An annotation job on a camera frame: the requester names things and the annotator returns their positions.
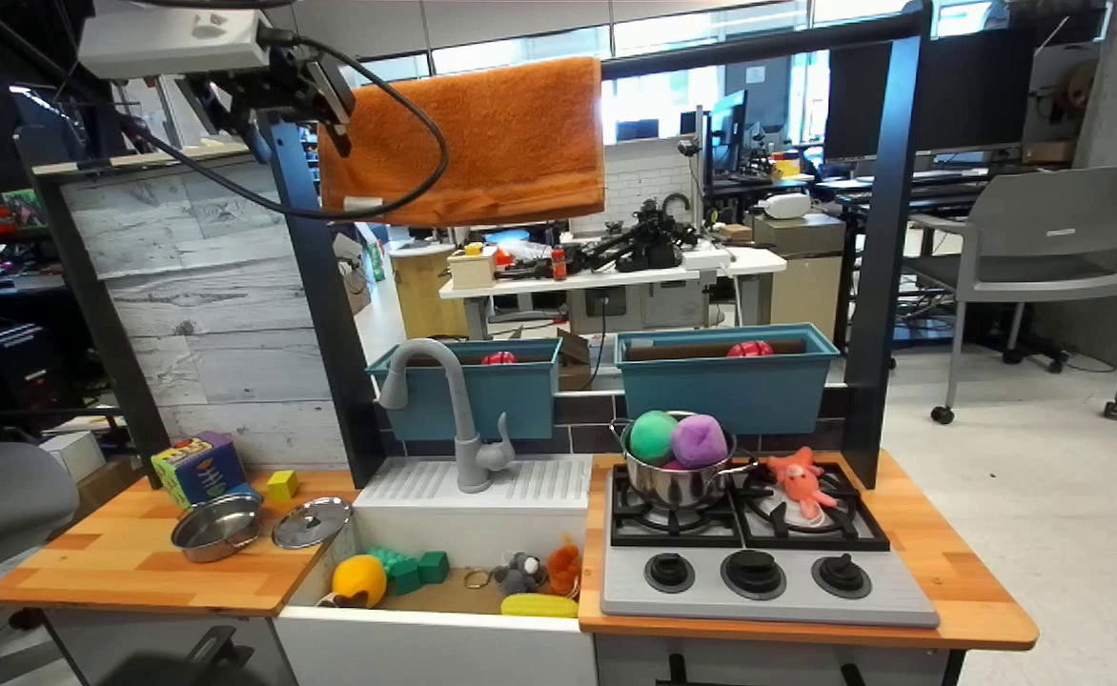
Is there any grey wood backdrop panel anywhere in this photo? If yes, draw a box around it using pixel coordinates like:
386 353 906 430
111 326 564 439
58 152 346 469

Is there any orange toy carrot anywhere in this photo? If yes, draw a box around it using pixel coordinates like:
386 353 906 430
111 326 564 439
546 538 585 601

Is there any green ball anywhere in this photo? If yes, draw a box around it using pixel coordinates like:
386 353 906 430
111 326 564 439
625 406 677 465

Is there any yellow toy cube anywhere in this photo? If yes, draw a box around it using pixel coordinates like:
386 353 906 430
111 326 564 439
261 465 303 504

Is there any black metal frame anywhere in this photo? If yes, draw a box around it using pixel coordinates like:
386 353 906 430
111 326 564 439
255 7 935 491

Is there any black computer monitor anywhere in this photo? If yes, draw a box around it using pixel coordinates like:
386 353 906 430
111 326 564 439
818 20 1038 162

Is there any grey toy stove top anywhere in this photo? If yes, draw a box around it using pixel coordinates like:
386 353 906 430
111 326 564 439
598 457 941 634

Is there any grey toy faucet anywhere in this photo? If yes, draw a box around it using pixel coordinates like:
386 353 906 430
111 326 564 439
376 335 518 500

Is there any colourful toy box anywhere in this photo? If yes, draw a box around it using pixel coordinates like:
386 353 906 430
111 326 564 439
146 433 205 509

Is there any wooden top toy kitchen unit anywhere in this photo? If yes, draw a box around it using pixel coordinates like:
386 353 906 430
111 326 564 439
0 449 1043 686

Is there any orange towel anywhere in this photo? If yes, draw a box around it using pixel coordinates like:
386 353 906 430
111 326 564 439
315 53 609 234

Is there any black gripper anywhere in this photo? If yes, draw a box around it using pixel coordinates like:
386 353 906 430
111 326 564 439
255 43 358 162

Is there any yellow toy corn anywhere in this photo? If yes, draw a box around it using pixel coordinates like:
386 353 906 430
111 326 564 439
494 589 583 622

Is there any white work table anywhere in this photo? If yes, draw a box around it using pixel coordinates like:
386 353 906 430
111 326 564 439
433 242 791 344

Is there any steel bowl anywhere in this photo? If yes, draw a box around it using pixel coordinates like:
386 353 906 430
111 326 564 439
168 491 266 565

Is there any grey toy item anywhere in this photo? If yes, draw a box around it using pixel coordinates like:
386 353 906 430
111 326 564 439
493 547 554 599

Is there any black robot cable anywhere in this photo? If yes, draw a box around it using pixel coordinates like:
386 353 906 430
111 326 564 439
111 34 452 222

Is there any steel pot with handles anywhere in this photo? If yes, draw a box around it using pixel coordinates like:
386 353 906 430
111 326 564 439
615 425 762 514

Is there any teal plastic bin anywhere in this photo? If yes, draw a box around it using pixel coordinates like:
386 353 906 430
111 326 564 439
609 321 842 439
367 335 567 446

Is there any grey office chair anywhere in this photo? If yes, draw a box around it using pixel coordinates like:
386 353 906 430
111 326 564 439
906 160 1117 425

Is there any white toy sink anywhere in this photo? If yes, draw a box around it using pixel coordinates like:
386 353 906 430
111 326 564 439
275 453 602 686

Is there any purple ball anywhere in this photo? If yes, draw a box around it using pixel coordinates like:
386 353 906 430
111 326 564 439
669 411 731 471

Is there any green toy vegetable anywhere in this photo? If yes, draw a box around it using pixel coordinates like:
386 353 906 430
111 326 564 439
367 545 452 596

